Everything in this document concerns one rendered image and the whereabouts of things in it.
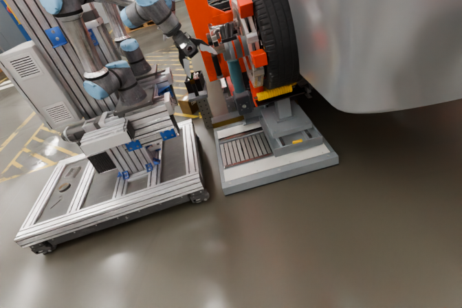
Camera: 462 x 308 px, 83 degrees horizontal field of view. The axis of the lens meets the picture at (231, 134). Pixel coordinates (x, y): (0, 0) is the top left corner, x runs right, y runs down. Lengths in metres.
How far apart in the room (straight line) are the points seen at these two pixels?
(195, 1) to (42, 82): 1.13
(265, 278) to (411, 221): 0.83
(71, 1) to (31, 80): 0.63
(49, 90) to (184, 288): 1.33
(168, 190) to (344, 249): 1.09
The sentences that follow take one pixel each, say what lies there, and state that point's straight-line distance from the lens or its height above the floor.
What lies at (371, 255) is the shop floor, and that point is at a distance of 1.60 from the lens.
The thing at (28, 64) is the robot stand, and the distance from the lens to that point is 1.81.
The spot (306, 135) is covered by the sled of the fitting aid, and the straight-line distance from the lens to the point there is 2.00.
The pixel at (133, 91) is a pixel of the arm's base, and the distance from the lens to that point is 1.57.
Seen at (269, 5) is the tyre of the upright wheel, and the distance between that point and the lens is 1.61.
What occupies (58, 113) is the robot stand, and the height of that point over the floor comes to 0.85.
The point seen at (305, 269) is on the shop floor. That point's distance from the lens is 1.54.
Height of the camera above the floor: 1.37
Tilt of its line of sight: 34 degrees down
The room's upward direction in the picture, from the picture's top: 17 degrees counter-clockwise
